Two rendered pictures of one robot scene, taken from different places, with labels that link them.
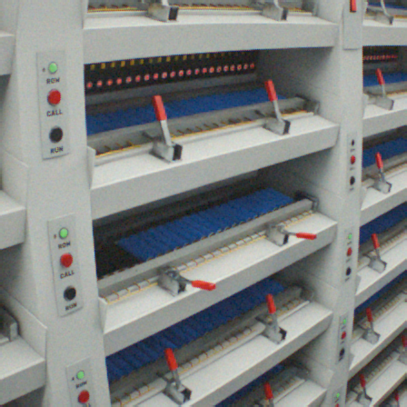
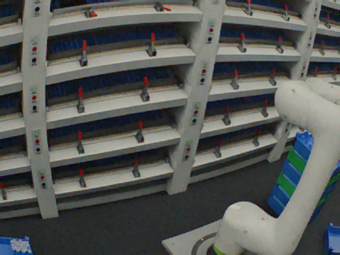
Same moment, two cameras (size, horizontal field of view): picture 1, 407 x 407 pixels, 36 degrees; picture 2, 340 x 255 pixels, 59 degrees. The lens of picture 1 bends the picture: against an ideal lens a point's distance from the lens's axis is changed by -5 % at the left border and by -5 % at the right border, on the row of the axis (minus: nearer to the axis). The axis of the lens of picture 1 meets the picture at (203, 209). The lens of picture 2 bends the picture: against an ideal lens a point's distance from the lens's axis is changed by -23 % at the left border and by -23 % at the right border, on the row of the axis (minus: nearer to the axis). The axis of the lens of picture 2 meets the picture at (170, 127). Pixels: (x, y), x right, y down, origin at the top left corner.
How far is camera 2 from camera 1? 0.58 m
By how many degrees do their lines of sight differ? 23
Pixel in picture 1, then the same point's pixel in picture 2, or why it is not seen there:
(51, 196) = not seen: outside the picture
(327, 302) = (194, 49)
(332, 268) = (199, 33)
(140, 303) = (71, 18)
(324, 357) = (190, 78)
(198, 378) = (99, 58)
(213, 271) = (114, 13)
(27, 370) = (16, 33)
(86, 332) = (41, 24)
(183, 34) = not seen: outside the picture
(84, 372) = (37, 39)
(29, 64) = not seen: outside the picture
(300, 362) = (181, 78)
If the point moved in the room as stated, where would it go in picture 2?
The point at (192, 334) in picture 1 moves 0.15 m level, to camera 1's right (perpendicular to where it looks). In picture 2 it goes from (110, 41) to (146, 48)
